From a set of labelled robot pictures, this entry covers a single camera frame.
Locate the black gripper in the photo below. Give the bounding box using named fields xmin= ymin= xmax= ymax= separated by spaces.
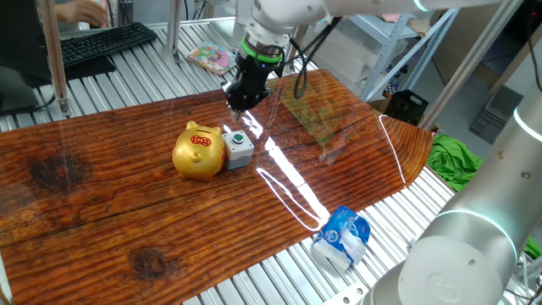
xmin=222 ymin=53 xmax=284 ymax=123

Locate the golden piggy bank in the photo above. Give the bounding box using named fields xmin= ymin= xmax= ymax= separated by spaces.
xmin=171 ymin=120 xmax=227 ymax=182

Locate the bare person hand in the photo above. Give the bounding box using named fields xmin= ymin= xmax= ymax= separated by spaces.
xmin=54 ymin=0 xmax=110 ymax=29

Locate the grey push button box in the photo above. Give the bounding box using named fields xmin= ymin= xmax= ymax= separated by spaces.
xmin=220 ymin=130 xmax=256 ymax=172

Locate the colourful book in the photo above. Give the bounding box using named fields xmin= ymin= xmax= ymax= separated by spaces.
xmin=185 ymin=41 xmax=238 ymax=77

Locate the white storage box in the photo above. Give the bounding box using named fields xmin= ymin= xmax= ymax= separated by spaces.
xmin=296 ymin=19 xmax=407 ymax=94

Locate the wood pattern table mat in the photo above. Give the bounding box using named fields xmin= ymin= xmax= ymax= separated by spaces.
xmin=0 ymin=68 xmax=437 ymax=305

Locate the black keyboard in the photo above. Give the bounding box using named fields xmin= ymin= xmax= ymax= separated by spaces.
xmin=58 ymin=20 xmax=160 ymax=69

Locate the blue tissue pack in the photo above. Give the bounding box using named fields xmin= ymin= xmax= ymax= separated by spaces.
xmin=311 ymin=205 xmax=372 ymax=271

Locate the white metal shelf rack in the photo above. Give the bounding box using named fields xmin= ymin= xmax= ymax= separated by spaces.
xmin=338 ymin=8 xmax=462 ymax=103

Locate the black plastic crate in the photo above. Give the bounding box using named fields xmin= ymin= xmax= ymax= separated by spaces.
xmin=383 ymin=88 xmax=429 ymax=127

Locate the green cloth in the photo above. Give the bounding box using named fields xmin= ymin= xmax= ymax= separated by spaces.
xmin=425 ymin=133 xmax=542 ymax=260

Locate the black monitor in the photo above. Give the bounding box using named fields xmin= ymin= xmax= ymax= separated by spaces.
xmin=0 ymin=0 xmax=118 ymax=115

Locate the brown cardboard box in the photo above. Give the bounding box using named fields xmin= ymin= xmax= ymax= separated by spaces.
xmin=431 ymin=3 xmax=522 ymax=88

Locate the grey floor device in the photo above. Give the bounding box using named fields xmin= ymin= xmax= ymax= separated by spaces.
xmin=468 ymin=86 xmax=525 ymax=144

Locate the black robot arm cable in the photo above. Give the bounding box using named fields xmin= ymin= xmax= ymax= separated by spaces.
xmin=286 ymin=15 xmax=343 ymax=102

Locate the aluminium frame post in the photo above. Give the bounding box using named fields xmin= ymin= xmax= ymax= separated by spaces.
xmin=37 ymin=0 xmax=73 ymax=118
xmin=163 ymin=0 xmax=185 ymax=64

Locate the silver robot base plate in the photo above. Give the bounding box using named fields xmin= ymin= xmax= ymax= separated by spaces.
xmin=319 ymin=281 xmax=369 ymax=305

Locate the aluminium frame strut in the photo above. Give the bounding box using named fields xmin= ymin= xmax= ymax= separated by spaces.
xmin=417 ymin=0 xmax=524 ymax=130

